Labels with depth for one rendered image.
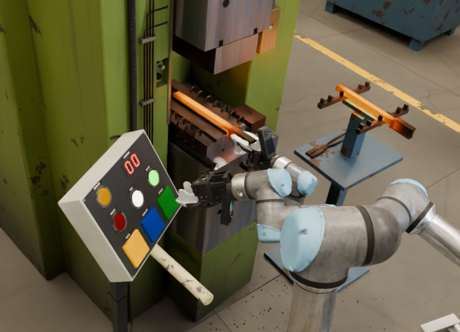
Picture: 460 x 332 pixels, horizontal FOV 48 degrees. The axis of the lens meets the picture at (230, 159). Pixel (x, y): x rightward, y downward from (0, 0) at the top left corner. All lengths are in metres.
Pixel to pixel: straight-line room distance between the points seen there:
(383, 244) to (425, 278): 2.03
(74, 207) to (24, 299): 1.37
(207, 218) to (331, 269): 1.08
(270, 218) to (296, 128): 2.49
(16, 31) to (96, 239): 0.84
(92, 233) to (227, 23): 0.75
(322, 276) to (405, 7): 4.53
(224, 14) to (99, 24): 0.37
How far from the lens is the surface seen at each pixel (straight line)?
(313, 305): 1.04
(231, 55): 1.72
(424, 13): 5.28
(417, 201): 1.59
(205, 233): 2.06
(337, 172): 2.24
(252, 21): 1.74
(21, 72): 2.00
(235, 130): 1.89
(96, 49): 1.58
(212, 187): 1.44
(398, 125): 2.14
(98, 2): 1.50
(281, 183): 1.34
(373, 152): 2.42
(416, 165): 3.77
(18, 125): 2.10
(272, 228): 1.34
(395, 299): 2.85
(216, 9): 1.59
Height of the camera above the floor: 2.09
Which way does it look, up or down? 38 degrees down
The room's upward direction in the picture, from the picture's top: 7 degrees clockwise
